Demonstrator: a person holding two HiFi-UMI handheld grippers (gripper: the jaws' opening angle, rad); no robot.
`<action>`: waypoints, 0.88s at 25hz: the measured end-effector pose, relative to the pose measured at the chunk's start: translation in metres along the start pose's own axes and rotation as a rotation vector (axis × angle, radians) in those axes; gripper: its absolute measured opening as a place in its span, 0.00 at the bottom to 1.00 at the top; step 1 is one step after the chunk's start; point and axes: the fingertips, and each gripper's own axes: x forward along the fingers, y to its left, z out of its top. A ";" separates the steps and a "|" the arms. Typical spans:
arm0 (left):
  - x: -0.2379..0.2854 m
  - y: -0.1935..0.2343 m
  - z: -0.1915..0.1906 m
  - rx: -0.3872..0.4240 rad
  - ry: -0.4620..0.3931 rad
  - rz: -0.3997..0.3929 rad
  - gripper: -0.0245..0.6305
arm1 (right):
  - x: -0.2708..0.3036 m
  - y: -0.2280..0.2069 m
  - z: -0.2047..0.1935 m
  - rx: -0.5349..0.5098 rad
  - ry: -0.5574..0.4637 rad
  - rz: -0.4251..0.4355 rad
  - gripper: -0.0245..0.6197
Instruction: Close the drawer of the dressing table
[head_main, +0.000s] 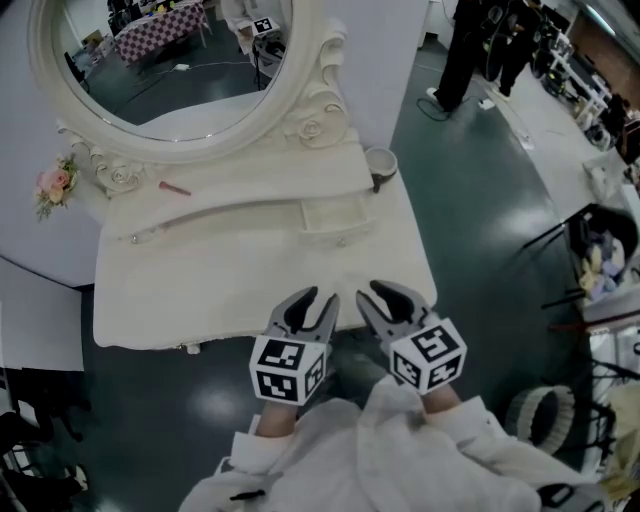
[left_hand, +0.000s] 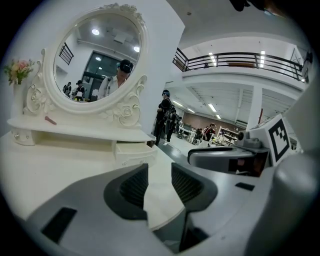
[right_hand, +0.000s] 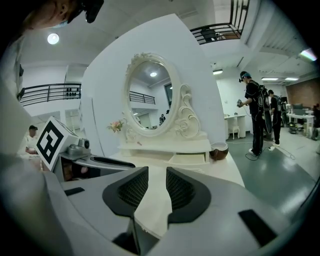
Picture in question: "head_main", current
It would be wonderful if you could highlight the person's left forearm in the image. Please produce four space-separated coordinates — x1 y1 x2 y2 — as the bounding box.
219 402 301 476

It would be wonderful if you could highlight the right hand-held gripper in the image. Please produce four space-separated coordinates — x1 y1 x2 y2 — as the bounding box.
355 279 469 396

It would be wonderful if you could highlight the black bin of plush toys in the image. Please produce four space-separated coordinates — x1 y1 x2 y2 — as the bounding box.
567 204 640 301

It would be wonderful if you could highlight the small white drawer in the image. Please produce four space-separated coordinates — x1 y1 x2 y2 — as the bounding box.
299 196 377 250

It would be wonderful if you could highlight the person's white shirt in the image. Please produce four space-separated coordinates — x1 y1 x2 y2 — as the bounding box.
177 374 616 512

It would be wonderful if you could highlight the white ornate dressing table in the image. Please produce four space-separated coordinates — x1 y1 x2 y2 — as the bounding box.
27 0 439 354

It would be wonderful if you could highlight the round white bowl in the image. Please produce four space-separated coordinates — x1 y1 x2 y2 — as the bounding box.
363 146 399 194

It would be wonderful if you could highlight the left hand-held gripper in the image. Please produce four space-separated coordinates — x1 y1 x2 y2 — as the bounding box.
249 285 342 406

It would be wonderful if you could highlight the pink flower bouquet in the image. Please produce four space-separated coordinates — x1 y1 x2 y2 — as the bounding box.
33 154 80 221

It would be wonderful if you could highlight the black office chair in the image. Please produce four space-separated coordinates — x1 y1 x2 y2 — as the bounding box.
0 367 91 501

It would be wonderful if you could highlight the person's right forearm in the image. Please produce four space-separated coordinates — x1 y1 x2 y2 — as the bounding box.
419 384 591 486

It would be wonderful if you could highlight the oval white-framed mirror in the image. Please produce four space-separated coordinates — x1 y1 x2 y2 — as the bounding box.
27 0 331 164

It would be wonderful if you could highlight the woven round basket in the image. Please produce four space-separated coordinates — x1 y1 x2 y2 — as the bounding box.
503 384 579 456

